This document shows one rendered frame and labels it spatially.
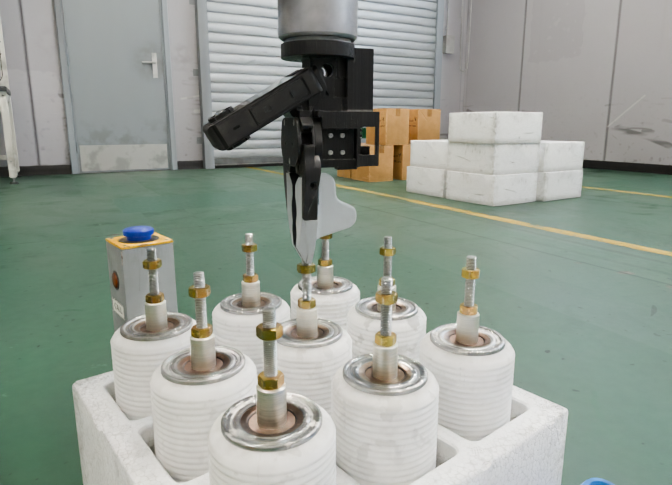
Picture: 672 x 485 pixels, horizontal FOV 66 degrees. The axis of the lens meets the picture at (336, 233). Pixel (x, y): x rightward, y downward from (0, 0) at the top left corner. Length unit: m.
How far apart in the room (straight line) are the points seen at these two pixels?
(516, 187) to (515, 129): 0.34
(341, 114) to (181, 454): 0.33
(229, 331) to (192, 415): 0.17
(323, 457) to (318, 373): 0.15
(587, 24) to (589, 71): 0.49
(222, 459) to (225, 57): 5.59
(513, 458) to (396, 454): 0.13
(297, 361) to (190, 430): 0.12
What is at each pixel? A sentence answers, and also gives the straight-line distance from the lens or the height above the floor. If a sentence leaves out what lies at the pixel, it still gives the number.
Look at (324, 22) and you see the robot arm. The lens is 0.49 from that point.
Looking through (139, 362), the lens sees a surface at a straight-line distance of 0.58.
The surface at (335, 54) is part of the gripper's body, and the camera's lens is 0.49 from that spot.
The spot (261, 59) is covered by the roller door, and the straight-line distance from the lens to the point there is 6.01.
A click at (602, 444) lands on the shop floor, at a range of 0.93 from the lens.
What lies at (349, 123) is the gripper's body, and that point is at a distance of 0.49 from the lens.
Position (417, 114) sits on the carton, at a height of 0.55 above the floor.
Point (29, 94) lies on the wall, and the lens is 5.64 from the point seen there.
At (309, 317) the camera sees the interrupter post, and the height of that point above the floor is 0.27.
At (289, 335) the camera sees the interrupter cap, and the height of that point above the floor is 0.25.
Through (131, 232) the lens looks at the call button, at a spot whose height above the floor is 0.33.
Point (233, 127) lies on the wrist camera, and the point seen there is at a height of 0.47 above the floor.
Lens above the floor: 0.47
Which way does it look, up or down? 12 degrees down
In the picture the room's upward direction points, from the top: straight up
